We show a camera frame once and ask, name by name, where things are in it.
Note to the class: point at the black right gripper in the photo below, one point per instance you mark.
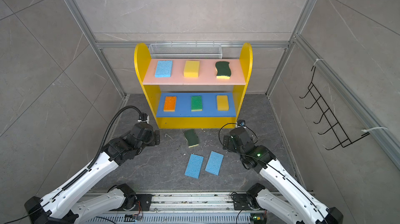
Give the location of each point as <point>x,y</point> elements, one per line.
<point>228,139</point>

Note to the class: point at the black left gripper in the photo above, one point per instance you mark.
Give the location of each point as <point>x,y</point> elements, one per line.
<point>155,138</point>

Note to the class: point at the blue sponge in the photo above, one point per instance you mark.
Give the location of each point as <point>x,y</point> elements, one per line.
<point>214,163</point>
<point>194,166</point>
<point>164,69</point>

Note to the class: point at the orange sponge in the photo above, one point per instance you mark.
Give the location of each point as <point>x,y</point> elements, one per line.
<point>170,104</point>

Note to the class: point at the yellow sponge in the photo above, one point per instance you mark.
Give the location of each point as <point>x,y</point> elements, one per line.
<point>191,69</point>
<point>222,103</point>

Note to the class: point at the bright green sponge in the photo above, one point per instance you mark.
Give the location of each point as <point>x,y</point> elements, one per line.
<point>196,103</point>

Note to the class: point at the green scouring sponge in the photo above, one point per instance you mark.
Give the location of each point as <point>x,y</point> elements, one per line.
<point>191,138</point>
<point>223,70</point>

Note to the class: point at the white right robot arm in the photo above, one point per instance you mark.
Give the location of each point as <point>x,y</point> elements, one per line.
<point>297,206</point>

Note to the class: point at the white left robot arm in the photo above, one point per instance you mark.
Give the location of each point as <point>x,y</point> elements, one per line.
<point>64,205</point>

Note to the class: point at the pink upper shelf board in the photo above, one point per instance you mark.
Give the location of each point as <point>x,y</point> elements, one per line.
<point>207,74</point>

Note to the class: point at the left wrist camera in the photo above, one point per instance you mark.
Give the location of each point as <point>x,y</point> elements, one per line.
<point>144,118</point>

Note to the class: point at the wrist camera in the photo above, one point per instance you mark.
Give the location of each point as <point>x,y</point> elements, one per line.
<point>241,123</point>
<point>144,118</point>

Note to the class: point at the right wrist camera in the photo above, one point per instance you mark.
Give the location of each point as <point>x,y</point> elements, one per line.
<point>241,123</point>

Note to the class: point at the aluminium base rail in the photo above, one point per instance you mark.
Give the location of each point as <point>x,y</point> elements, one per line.
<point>202,208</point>

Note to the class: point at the yellow shelf unit frame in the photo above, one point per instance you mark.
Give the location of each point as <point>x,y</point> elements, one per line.
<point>142,59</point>

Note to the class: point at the black wire hook rack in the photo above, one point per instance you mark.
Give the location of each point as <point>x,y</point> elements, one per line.
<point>328,116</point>

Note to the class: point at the aluminium frame profile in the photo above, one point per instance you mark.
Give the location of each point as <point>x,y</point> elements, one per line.
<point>87,32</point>

